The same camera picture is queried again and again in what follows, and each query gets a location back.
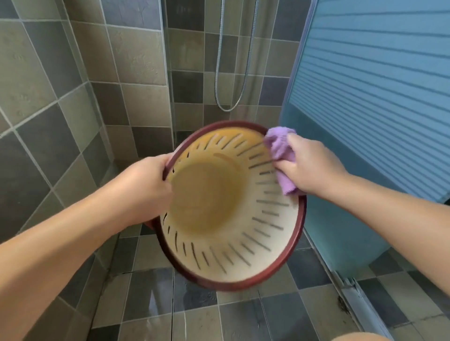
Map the metal door floor track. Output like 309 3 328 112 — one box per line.
303 228 396 341

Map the cream slotted basket red rim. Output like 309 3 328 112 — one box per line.
143 121 307 292

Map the metal shower hose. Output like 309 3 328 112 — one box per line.
215 0 260 112

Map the person's right hand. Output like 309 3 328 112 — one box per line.
274 134 349 196

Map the person's left forearm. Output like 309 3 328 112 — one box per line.
0 183 124 341

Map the purple cleaning cloth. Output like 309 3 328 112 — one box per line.
264 127 306 196

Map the person's knee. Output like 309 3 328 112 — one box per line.
330 332 389 341

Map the blue frosted shower door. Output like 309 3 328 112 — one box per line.
279 0 450 280

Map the person's left hand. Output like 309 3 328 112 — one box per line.
108 153 175 227

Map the person's right forearm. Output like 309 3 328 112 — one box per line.
325 172 450 268

